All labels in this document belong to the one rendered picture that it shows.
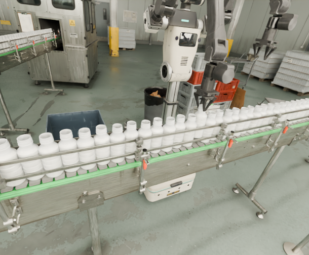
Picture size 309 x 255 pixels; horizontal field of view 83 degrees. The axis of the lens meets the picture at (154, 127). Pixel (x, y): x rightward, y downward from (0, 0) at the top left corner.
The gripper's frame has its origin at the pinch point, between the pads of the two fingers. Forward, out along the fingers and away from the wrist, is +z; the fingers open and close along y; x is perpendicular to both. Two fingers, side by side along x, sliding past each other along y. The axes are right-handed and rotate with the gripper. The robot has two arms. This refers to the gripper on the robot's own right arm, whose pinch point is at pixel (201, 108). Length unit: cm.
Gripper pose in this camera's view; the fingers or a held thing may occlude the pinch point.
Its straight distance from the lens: 85.1
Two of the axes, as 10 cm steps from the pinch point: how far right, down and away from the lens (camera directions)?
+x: 9.0, -1.3, 4.2
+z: -1.0, 8.7, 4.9
